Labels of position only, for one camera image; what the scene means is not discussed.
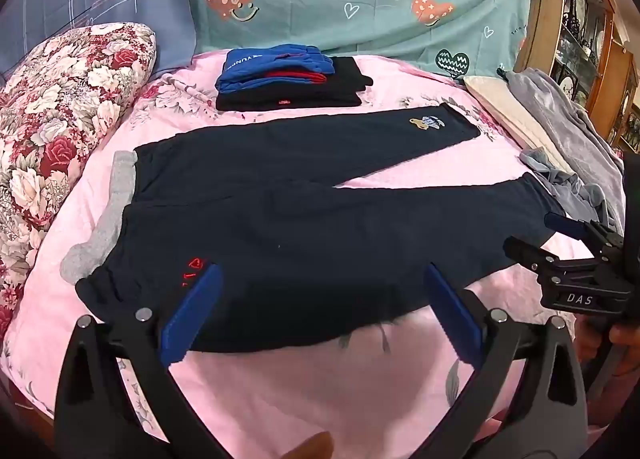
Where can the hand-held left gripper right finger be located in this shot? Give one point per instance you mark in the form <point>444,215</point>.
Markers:
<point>452,314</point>

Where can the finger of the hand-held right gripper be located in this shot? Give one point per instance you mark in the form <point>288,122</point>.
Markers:
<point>560,223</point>
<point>535,259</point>

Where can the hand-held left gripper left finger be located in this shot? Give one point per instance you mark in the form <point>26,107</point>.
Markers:
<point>192,311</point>

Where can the navy pants with grey waistband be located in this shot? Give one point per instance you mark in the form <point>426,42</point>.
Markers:
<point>300,239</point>

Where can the folded black pants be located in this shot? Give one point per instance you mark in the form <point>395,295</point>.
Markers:
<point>310,91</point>

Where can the folded blue and red pants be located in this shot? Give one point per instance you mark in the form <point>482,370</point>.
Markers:
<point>270,64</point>

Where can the person's right hand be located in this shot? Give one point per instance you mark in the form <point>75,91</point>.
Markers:
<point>627,346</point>

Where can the crumpled blue-grey garment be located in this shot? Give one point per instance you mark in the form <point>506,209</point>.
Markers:
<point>565,184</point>

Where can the grey garment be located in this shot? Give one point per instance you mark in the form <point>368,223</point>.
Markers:
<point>570,124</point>

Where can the cream folded cloth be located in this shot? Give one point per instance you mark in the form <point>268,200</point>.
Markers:
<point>505,109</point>

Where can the pink floral bed sheet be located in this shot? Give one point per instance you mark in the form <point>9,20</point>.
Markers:
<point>310,404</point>

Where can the wooden display cabinet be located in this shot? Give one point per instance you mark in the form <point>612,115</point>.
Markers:
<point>565,14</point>

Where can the red floral pillow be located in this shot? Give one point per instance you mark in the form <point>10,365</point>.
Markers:
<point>60,139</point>

